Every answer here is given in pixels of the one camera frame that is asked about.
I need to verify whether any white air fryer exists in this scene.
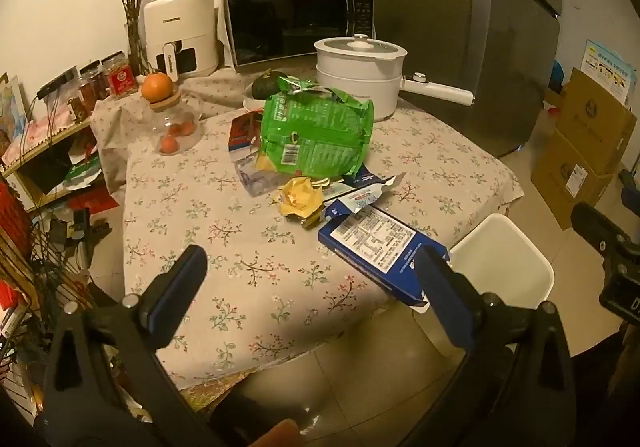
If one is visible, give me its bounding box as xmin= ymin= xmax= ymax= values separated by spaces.
xmin=144 ymin=0 xmax=219 ymax=78

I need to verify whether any white electric pot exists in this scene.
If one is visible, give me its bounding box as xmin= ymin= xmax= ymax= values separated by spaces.
xmin=314 ymin=34 xmax=474 ymax=124

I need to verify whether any blue wall poster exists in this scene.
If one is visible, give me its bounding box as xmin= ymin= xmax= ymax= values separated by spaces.
xmin=580 ymin=39 xmax=636 ymax=104

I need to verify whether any orange fruit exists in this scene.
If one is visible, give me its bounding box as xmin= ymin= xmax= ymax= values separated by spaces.
xmin=141 ymin=72 xmax=175 ymax=102

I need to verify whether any grey refrigerator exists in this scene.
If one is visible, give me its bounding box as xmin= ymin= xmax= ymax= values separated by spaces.
xmin=367 ymin=0 xmax=563 ymax=158

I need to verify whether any wooden shelf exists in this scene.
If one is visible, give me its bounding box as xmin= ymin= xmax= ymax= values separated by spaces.
xmin=0 ymin=117 xmax=101 ymax=212

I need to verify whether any dark glass jar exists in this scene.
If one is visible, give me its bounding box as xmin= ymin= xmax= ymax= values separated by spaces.
xmin=79 ymin=62 xmax=109 ymax=104

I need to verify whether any clear plastic wrapper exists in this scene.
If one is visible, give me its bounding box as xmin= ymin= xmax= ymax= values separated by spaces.
xmin=235 ymin=152 xmax=283 ymax=198

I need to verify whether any blue cardboard box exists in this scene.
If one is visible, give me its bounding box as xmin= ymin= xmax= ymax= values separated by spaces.
xmin=318 ymin=204 xmax=451 ymax=306

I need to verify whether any white plastic bin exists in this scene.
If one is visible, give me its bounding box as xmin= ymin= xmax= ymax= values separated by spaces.
xmin=450 ymin=213 xmax=555 ymax=315

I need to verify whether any red label glass jar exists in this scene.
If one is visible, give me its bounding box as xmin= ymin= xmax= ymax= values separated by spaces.
xmin=102 ymin=54 xmax=138 ymax=100

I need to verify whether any green and white packet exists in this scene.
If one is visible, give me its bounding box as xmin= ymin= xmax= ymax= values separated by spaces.
xmin=62 ymin=159 xmax=104 ymax=191

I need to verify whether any floral tablecloth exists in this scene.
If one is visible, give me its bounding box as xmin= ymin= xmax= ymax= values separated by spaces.
xmin=92 ymin=72 xmax=523 ymax=388

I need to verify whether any red and blue packet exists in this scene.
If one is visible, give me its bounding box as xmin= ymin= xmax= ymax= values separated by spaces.
xmin=228 ymin=109 xmax=264 ymax=152

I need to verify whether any bundle of dry branches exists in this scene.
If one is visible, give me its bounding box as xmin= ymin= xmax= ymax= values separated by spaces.
xmin=109 ymin=0 xmax=167 ymax=75

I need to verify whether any black microwave oven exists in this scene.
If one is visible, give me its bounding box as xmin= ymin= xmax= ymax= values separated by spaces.
xmin=222 ymin=0 xmax=377 ymax=74

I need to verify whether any yellow wrapper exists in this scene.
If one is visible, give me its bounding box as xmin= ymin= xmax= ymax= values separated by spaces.
xmin=276 ymin=177 xmax=326 ymax=218

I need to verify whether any small cardboard box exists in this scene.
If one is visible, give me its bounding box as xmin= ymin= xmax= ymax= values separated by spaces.
xmin=555 ymin=69 xmax=638 ymax=176

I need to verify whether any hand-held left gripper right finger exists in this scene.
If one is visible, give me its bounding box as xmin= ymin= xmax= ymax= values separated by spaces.
xmin=400 ymin=244 xmax=608 ymax=447

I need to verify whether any large cardboard box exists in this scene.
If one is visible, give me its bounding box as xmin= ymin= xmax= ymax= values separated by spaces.
xmin=530 ymin=129 xmax=617 ymax=231

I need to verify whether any green squash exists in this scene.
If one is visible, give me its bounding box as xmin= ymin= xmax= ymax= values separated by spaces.
xmin=251 ymin=69 xmax=286 ymax=100

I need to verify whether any white and blue wrapper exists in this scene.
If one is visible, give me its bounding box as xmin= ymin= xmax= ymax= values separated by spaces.
xmin=320 ymin=173 xmax=408 ymax=222

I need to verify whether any glass jar with cork lid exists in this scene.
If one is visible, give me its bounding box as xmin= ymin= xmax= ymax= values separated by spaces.
xmin=147 ymin=94 xmax=203 ymax=158

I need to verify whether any white bowl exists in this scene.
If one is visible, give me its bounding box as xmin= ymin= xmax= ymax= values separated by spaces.
xmin=243 ymin=82 xmax=281 ymax=112

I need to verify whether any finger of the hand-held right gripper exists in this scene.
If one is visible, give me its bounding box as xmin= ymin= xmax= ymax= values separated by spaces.
xmin=571 ymin=202 xmax=632 ymax=255

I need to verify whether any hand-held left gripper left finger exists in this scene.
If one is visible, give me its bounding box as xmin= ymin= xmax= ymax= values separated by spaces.
xmin=32 ymin=243 xmax=226 ymax=447

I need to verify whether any green snack bag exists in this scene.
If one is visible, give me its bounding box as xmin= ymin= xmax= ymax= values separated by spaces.
xmin=256 ymin=75 xmax=376 ymax=178

